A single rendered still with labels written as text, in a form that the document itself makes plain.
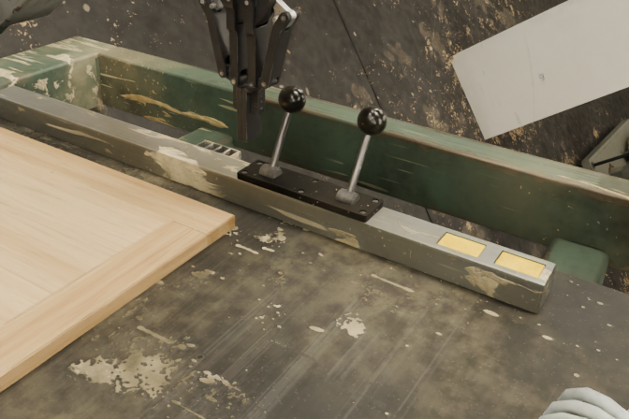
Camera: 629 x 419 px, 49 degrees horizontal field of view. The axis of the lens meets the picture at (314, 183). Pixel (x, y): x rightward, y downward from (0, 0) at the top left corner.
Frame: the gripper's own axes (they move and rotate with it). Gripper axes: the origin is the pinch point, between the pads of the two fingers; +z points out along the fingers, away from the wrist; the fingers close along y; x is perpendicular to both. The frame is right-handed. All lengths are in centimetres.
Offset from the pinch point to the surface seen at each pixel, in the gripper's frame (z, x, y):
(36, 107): 11.6, 2.7, -45.5
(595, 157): 197, 464, -15
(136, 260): 13.6, -17.5, -3.3
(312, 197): 10.5, 2.1, 8.3
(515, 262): 11.4, 4.5, 34.1
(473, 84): 118, 345, -83
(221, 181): 12.8, 1.9, -6.4
